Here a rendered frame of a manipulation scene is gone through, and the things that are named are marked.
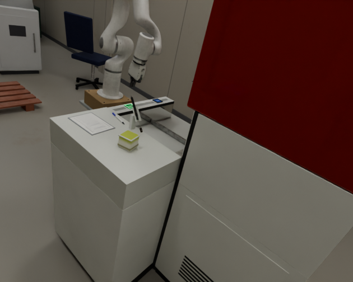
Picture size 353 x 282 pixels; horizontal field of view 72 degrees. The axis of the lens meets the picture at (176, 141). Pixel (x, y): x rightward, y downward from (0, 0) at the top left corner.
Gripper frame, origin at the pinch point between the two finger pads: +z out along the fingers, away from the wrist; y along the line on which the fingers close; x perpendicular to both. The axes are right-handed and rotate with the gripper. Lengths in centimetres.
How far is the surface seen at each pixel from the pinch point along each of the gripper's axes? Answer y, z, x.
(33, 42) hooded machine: 307, 124, -78
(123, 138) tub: -39, 1, 36
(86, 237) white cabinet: -48, 64, 50
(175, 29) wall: 142, 18, -202
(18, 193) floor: 37, 122, 52
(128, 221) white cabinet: -65, 27, 46
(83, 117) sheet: -6.1, 13.7, 35.1
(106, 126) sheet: -19.4, 10.8, 30.2
